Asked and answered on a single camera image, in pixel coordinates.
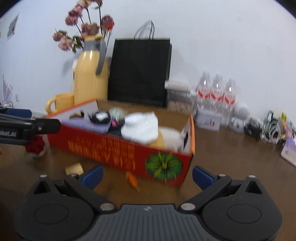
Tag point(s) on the purple tissue box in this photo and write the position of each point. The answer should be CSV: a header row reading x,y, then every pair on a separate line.
x,y
289,151

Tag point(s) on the right water bottle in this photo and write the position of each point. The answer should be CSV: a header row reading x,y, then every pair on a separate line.
x,y
228,100

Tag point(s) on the yellow thermos jug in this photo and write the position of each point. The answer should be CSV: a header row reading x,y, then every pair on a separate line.
x,y
91,71

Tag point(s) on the small white tin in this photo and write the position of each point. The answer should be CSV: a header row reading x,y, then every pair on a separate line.
x,y
208,119

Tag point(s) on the white fabric mask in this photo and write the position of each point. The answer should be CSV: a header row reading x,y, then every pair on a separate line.
x,y
141,128

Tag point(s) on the orange dried peel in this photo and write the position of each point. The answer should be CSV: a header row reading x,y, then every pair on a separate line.
x,y
132,181

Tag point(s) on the yellow mug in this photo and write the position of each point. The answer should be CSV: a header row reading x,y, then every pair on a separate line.
x,y
59,102

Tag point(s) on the black paper bag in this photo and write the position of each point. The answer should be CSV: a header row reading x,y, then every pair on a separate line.
x,y
139,68

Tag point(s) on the middle water bottle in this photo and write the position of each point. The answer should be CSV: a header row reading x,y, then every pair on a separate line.
x,y
217,92

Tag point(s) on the colourful snack bag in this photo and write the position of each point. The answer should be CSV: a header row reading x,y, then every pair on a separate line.
x,y
288,129

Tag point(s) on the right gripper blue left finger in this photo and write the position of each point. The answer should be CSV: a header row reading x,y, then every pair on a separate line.
x,y
92,177

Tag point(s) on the white robot toy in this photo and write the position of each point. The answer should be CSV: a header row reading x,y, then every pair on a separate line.
x,y
240,116

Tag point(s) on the red rose flower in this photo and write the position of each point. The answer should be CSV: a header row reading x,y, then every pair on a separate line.
x,y
36,147

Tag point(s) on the yellow white plush toy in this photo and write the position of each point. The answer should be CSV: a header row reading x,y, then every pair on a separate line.
x,y
168,139

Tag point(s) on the clear nut container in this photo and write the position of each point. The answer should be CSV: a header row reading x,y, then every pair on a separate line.
x,y
179,101

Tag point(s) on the clear plastic bag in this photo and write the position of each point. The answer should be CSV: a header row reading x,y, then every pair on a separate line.
x,y
117,113

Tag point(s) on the dried pink rose bouquet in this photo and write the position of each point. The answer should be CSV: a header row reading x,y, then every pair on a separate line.
x,y
79,17

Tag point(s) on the wall poster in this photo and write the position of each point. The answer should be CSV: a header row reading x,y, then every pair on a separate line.
x,y
12,27

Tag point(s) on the purple woven cloth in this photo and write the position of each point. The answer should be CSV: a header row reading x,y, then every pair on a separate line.
x,y
86,125

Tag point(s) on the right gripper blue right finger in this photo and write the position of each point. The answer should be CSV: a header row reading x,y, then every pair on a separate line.
x,y
203,178

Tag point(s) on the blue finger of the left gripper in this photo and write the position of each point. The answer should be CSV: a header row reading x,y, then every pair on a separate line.
x,y
23,113

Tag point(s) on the red cardboard box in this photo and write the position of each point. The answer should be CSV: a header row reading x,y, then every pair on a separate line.
x,y
163,165

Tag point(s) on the water bottle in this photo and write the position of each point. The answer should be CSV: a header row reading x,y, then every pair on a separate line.
x,y
228,100
217,92
203,90

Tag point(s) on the left water bottle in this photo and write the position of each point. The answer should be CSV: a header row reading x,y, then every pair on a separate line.
x,y
203,90

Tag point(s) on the yellow sponge block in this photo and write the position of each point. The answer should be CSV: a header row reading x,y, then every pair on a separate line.
x,y
74,169

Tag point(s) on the white flat box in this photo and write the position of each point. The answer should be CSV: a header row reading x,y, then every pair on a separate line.
x,y
177,86

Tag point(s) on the milk carton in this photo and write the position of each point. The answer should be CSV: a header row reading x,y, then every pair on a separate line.
x,y
73,73

